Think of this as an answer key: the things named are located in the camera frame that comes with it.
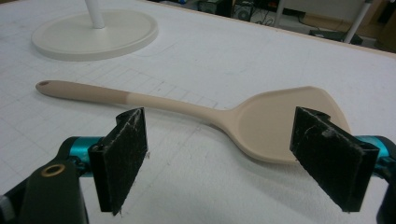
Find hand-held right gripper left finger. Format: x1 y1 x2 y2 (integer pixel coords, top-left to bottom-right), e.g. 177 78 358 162
88 106 149 217

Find beige silicone spatula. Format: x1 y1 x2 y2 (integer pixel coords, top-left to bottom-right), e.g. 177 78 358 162
35 79 352 165

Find black cable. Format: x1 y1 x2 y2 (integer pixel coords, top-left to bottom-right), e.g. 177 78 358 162
255 8 276 27

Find white round stand base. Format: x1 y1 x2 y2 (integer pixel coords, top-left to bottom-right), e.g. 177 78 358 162
31 8 159 63

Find grey metal leg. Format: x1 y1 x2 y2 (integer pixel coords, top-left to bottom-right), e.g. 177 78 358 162
273 0 286 28

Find black floor base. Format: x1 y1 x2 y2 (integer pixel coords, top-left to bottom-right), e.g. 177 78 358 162
308 29 363 46

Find white stand pole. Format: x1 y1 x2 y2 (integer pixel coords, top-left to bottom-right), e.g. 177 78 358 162
84 0 106 30

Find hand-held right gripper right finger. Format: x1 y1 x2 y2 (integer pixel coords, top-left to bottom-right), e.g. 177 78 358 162
290 106 381 213

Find white metal leg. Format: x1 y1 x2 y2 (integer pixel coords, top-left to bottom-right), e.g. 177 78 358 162
343 0 374 44

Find dark equipment box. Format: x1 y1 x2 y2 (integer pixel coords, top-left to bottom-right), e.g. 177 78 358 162
233 1 256 22

